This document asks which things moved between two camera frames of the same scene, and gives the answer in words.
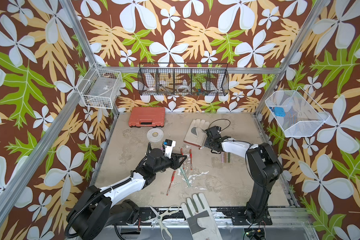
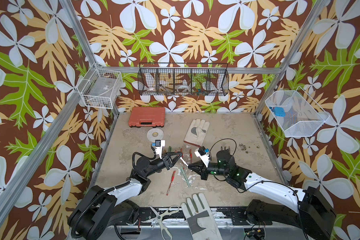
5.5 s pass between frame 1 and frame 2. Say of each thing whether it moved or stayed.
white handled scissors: stayed
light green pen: stayed
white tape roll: stayed
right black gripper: moved
